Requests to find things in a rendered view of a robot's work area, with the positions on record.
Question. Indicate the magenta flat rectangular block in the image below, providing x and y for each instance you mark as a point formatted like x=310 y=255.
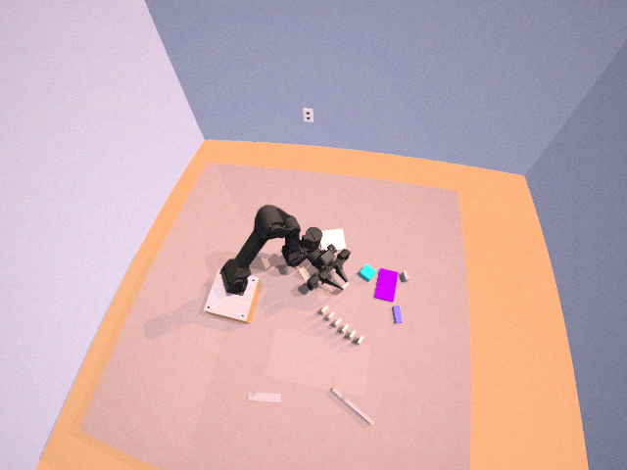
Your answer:
x=386 y=285

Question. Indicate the purple rectangular block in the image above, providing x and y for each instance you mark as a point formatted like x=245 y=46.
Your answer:
x=397 y=314

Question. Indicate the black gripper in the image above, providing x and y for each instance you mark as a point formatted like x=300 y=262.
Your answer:
x=324 y=277

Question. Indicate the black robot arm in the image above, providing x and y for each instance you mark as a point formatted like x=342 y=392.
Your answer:
x=272 y=222

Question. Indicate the cyan rectangular block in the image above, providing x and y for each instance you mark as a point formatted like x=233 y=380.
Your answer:
x=367 y=273

